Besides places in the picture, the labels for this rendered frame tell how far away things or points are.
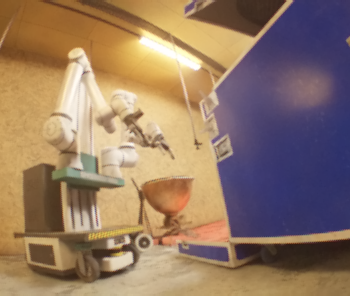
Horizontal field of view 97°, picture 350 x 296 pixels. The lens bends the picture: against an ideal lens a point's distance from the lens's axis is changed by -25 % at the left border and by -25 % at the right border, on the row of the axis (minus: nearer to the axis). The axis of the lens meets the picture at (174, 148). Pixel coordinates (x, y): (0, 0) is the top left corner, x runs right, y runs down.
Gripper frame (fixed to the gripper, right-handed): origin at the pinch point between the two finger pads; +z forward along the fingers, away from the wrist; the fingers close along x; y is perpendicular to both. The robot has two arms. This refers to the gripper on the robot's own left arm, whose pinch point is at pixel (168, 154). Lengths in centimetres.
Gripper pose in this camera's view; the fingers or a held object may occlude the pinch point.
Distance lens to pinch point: 147.4
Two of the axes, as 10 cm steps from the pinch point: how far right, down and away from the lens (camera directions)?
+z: 4.4, 7.1, -5.5
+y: 7.3, -6.4, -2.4
